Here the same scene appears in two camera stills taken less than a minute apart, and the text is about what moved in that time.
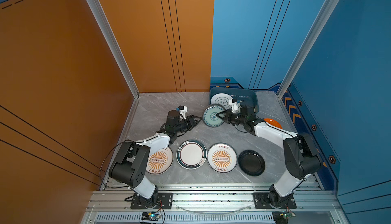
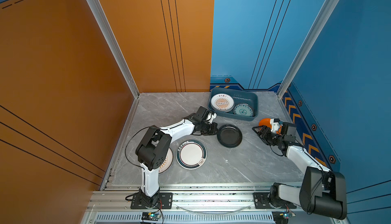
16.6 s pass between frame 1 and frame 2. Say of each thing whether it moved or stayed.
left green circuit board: stayed
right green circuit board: stayed
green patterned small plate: moved
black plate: moved
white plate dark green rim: stayed
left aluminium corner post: stayed
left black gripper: moved
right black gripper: moved
